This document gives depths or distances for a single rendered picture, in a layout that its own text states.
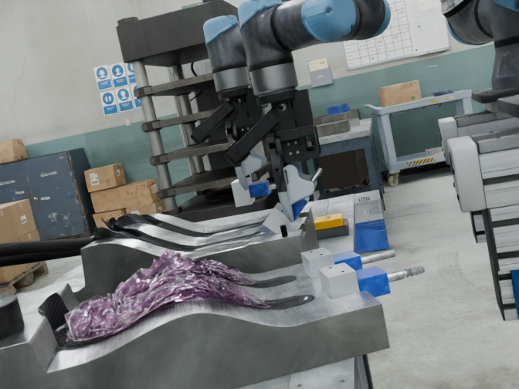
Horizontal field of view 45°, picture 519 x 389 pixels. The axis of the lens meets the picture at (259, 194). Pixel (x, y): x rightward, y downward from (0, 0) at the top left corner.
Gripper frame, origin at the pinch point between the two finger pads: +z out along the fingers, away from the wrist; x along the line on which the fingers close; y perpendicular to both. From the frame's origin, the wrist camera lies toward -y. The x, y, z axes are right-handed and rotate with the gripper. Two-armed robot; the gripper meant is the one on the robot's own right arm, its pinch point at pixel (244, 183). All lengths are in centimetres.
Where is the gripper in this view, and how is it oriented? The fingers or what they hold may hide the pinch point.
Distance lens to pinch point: 136.6
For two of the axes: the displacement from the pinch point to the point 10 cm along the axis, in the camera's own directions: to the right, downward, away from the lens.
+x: 1.5, -1.6, 9.8
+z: 2.1, 9.7, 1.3
